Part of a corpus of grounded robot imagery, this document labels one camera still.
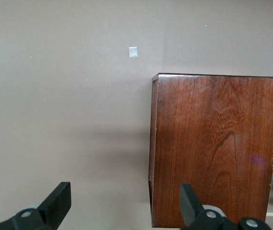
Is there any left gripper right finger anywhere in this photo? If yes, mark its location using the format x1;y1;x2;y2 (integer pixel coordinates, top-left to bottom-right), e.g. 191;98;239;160
179;183;271;230

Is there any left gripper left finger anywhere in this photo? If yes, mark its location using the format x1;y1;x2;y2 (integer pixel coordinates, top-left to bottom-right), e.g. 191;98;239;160
0;181;71;230

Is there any dark brown wooden cabinet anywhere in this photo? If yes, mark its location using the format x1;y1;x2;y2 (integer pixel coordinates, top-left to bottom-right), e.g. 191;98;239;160
148;73;273;228

